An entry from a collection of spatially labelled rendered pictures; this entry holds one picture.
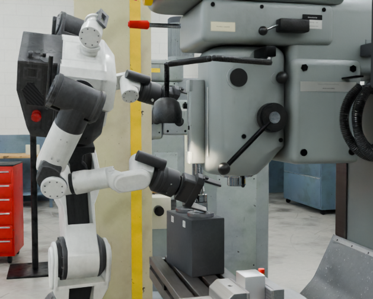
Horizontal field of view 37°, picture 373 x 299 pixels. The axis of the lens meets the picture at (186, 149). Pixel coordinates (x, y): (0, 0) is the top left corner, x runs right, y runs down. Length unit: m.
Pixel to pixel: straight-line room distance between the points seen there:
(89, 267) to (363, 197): 0.89
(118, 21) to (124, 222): 1.12
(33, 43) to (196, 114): 0.65
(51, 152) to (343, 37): 0.87
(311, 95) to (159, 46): 9.32
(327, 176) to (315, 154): 7.33
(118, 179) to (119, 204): 1.46
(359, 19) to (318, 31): 0.12
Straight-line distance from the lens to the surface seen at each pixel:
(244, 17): 1.34
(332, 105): 1.42
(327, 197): 8.77
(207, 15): 1.32
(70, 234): 1.87
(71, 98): 1.58
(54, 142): 1.65
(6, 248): 5.97
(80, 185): 1.73
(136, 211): 3.16
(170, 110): 1.28
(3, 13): 10.56
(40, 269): 5.65
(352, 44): 1.46
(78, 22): 1.98
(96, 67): 1.72
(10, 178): 5.85
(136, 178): 1.69
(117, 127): 3.11
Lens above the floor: 1.45
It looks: 3 degrees down
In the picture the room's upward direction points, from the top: straight up
